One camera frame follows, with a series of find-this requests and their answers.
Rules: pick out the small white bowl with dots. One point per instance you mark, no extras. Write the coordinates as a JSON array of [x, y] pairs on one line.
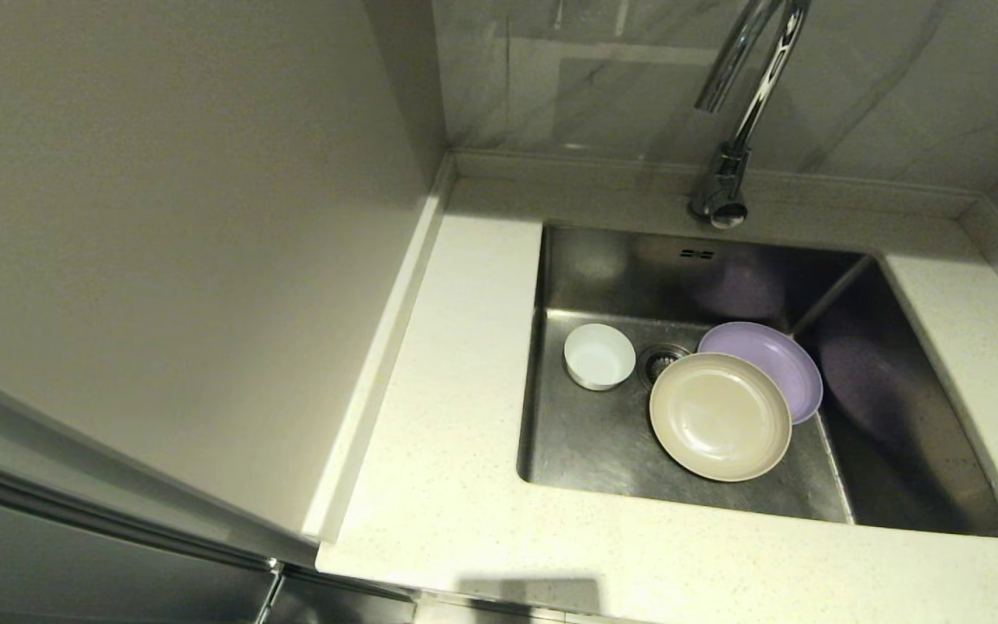
[[599, 355]]

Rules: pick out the beige plastic plate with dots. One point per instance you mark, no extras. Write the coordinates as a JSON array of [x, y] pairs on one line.
[[720, 416]]

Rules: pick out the chrome kitchen faucet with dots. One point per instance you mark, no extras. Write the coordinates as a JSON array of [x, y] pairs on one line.
[[722, 186]]

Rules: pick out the purple plastic plate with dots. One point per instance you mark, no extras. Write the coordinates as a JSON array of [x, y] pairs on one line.
[[785, 351]]

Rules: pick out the metal sink drain strainer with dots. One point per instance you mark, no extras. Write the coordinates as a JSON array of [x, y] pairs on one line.
[[657, 360]]

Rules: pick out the stainless steel sink basin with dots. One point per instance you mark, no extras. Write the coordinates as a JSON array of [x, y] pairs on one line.
[[594, 451]]

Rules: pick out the white edge trim strip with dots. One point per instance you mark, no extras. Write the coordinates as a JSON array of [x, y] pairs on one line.
[[378, 364]]

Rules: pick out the tall beige cabinet side panel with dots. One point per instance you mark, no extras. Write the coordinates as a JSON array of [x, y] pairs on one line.
[[161, 260]]

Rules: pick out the metal door trim strip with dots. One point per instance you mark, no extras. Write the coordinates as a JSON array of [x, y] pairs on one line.
[[118, 526]]

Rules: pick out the grey glossy cabinet door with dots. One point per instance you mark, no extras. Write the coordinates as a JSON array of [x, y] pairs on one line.
[[74, 581]]

